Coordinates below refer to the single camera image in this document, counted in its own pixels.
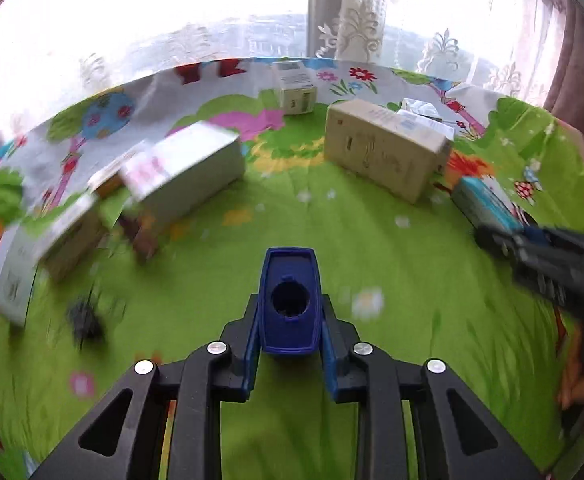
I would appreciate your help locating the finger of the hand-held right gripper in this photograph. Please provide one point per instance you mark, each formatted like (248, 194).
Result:
(497, 242)
(567, 242)

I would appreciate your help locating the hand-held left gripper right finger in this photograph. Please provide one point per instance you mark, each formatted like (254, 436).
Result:
(330, 360)

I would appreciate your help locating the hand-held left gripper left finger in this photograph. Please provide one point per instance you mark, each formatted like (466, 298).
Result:
(251, 360)

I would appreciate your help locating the teal packet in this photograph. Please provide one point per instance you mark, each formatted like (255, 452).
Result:
(484, 200)

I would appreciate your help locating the blue plastic cap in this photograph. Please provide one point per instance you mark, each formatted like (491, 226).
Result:
(290, 266)

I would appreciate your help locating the large cardboard box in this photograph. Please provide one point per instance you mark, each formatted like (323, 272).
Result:
(382, 155)

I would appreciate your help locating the black clip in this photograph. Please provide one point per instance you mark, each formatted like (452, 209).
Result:
(87, 322)

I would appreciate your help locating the silver box with pink print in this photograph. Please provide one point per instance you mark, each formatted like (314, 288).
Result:
(192, 170)

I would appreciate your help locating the white tissue packet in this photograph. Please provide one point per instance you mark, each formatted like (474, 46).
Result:
(424, 112)

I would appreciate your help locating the green printed blanket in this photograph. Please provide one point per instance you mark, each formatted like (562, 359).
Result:
(292, 210)

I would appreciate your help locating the small brown box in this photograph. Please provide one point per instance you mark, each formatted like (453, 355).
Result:
(144, 240)

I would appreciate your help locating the small white orange box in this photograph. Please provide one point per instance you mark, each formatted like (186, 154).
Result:
(112, 172)

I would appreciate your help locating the small white green box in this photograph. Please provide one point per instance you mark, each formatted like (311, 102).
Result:
(296, 91)

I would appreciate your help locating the white lace curtain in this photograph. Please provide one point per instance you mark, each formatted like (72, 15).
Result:
(172, 15)

